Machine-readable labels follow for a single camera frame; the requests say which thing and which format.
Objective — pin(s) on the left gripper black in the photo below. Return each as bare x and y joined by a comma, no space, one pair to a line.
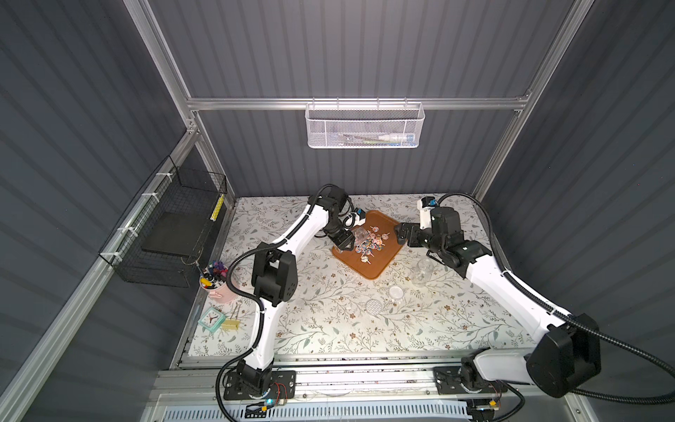
342,237

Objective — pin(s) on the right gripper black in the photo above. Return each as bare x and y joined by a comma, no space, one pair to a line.
414,235

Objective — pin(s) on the pile of colourful lollipops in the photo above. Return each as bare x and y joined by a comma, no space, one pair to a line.
376,242

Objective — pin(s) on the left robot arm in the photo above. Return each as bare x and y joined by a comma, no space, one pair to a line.
274,274

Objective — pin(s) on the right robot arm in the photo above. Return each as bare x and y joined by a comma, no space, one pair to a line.
563,357

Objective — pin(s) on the brown wooden tray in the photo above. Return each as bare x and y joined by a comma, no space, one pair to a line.
381,258

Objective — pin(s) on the pens in white basket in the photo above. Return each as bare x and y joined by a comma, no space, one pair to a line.
387,139

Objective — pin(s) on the yellow tag on basket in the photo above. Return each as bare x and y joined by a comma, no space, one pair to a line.
217,208

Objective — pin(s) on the pink pen cup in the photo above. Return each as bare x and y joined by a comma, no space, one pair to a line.
212,279

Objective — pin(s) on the yellow sticky note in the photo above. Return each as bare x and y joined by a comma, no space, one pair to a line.
230,325

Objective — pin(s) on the teal small clock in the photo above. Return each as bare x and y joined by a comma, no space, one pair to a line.
211,320

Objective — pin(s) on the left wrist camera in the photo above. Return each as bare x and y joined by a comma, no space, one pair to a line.
358,217

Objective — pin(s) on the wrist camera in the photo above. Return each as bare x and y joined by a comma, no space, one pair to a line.
425,206
358,217

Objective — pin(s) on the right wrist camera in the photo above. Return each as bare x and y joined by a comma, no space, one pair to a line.
425,206

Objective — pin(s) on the white wire mesh basket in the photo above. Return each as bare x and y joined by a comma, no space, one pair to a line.
324,123

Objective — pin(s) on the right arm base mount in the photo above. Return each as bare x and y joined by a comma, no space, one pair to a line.
453,380

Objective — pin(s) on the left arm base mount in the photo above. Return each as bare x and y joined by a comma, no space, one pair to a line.
273,384

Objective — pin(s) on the black wire basket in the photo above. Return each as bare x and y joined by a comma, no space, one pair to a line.
167,236

